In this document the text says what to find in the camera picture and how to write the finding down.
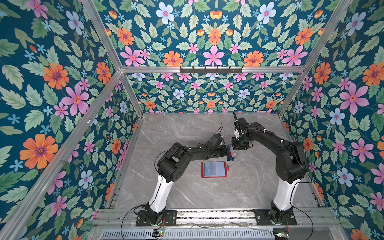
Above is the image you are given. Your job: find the red leather card holder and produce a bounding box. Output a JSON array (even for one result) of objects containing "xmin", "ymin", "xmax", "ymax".
[{"xmin": 201, "ymin": 162, "xmax": 228, "ymax": 178}]

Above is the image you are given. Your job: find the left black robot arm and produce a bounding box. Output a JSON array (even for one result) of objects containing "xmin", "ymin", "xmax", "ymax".
[{"xmin": 145, "ymin": 142, "xmax": 228, "ymax": 225}]

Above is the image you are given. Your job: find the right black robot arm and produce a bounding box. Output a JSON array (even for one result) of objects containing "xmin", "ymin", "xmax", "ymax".
[{"xmin": 232, "ymin": 118, "xmax": 309, "ymax": 225}]

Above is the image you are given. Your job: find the white vent grille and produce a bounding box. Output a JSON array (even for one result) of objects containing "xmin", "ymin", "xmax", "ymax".
[{"xmin": 101, "ymin": 229, "xmax": 275, "ymax": 240}]

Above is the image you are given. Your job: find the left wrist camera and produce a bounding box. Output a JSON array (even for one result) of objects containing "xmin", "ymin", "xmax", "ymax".
[{"xmin": 209, "ymin": 134, "xmax": 225, "ymax": 148}]

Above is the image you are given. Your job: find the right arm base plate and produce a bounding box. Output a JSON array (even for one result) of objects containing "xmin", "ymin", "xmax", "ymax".
[{"xmin": 252, "ymin": 209, "xmax": 297, "ymax": 226}]

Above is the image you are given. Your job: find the metal hook rail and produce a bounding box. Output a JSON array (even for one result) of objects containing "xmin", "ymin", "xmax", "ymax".
[{"xmin": 179, "ymin": 66, "xmax": 243, "ymax": 74}]

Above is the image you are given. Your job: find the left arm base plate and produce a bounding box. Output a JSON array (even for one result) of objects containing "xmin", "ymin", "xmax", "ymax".
[{"xmin": 136, "ymin": 210, "xmax": 178, "ymax": 227}]

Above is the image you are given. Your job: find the aluminium front rail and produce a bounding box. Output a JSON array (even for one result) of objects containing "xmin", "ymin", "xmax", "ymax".
[{"xmin": 92, "ymin": 208, "xmax": 342, "ymax": 229}]

